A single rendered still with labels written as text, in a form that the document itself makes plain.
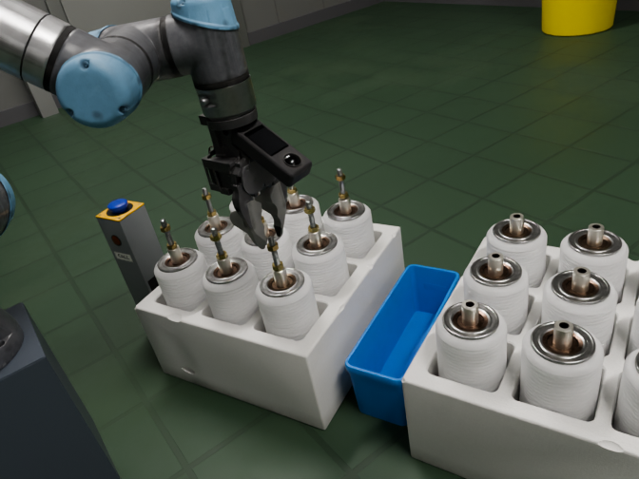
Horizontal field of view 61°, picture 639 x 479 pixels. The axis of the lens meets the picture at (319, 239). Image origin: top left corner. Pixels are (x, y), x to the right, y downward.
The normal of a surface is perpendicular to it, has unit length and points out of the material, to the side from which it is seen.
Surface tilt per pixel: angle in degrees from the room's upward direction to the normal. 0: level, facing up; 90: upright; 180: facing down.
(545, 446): 90
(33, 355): 0
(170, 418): 0
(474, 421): 90
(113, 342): 0
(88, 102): 90
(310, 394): 90
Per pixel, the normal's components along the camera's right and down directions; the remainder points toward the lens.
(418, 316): -0.17, -0.83
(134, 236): 0.86, 0.14
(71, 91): 0.04, 0.53
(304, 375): -0.48, 0.54
